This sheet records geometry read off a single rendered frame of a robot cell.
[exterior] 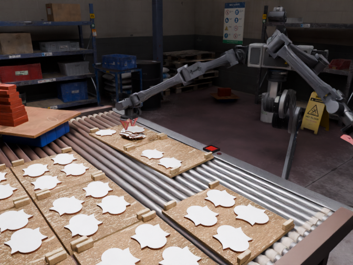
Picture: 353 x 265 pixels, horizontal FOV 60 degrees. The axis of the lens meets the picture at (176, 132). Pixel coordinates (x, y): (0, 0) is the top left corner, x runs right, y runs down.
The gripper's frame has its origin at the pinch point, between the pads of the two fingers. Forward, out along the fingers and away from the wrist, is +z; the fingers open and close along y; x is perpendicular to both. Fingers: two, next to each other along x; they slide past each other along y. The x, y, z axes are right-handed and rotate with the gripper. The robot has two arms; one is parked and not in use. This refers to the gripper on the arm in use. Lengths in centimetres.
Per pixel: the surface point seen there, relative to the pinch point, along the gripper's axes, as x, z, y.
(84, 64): -323, 24, -276
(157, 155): 34.9, 3.9, 19.0
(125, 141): 4.7, 5.5, 10.5
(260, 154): 42, 98, -221
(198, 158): 57, 4, 9
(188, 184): 64, 6, 34
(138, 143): 13.5, 5.3, 8.2
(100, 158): 5.0, 7.5, 34.4
